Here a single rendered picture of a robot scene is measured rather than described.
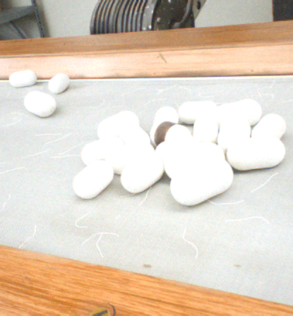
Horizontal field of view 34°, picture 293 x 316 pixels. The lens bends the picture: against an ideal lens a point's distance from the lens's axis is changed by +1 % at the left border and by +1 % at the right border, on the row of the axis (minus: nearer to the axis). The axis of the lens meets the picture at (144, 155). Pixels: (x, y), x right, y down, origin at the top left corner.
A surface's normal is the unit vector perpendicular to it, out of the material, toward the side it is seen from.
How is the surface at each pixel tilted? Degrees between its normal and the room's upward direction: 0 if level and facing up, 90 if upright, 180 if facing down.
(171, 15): 90
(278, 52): 45
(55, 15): 90
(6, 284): 0
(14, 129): 0
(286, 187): 0
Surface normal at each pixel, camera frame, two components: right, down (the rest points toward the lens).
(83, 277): -0.18, -0.89
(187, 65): -0.44, -0.30
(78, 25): -0.44, 0.47
